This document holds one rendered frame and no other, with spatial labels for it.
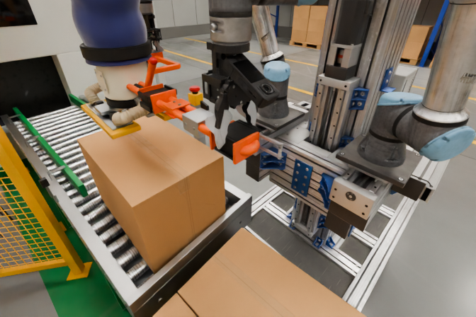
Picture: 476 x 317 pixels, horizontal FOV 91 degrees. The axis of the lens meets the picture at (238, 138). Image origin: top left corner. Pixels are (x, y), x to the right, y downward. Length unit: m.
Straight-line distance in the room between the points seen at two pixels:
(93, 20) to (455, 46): 0.92
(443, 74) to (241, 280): 0.95
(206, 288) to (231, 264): 0.13
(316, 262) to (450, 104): 1.13
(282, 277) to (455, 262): 1.44
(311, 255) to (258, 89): 1.33
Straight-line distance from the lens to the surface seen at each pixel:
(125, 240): 1.32
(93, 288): 1.92
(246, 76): 0.43
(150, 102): 0.75
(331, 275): 1.59
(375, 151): 0.92
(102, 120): 0.97
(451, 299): 2.10
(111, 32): 0.87
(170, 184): 0.90
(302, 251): 1.62
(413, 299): 1.97
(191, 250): 1.12
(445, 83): 0.74
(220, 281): 1.12
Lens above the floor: 1.54
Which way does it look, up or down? 32 degrees down
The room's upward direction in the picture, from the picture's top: straight up
